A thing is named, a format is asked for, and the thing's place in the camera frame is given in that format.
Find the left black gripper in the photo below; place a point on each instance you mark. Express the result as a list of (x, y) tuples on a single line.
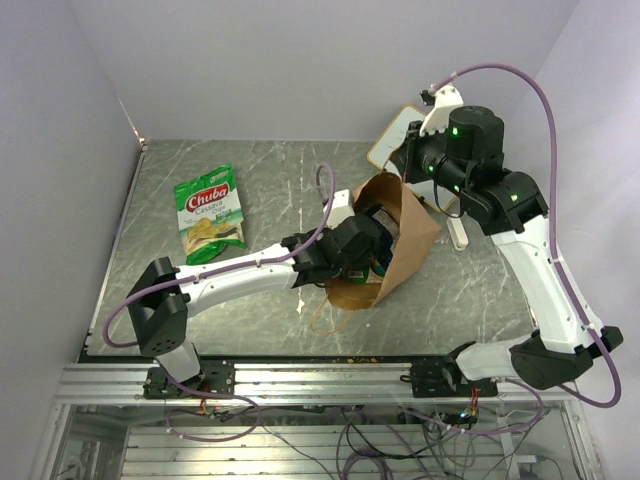
[(363, 259)]

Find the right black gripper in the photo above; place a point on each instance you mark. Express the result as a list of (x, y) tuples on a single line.
[(405, 156)]

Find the brown paper bag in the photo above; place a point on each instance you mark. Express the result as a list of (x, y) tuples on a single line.
[(411, 235)]

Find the green Chuba chips bag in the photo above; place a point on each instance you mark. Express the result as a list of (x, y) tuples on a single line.
[(209, 215)]

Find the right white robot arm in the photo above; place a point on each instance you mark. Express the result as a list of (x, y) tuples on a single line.
[(567, 338)]

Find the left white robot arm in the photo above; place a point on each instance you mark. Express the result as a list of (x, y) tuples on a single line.
[(166, 296)]

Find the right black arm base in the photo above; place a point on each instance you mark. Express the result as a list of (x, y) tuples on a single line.
[(438, 376)]

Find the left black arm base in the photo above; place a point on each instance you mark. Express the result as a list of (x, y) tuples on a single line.
[(215, 377)]

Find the white whiteboard eraser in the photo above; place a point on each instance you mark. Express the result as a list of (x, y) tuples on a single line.
[(457, 234)]

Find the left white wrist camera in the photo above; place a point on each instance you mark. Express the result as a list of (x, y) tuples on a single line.
[(341, 208)]

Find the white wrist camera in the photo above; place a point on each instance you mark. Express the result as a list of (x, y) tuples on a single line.
[(341, 208), (443, 102)]

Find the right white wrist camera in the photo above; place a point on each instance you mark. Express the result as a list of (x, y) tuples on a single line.
[(443, 102)]

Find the small whiteboard wooden frame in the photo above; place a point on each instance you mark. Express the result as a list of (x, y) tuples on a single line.
[(391, 138)]

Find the aluminium frame rail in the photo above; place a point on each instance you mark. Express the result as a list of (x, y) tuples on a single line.
[(266, 384)]

